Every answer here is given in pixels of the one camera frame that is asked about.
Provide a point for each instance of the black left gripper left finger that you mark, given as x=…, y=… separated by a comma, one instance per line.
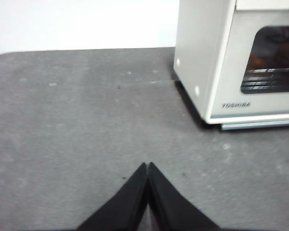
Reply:
x=125, y=207

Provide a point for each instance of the silver oven crumb tray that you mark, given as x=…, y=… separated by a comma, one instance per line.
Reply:
x=255, y=125

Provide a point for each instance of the white Toshiba toaster oven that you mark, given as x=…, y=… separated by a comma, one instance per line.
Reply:
x=197, y=48

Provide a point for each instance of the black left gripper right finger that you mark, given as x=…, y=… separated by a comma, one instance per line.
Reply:
x=173, y=209

